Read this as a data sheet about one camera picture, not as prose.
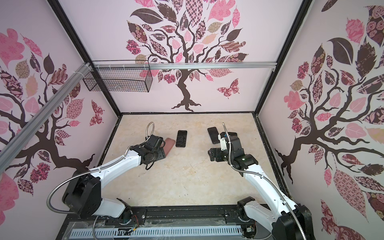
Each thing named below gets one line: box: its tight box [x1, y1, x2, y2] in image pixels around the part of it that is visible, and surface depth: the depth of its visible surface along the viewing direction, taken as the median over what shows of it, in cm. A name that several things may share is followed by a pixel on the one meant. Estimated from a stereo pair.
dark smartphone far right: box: [207, 126, 220, 145], surface depth 109 cm
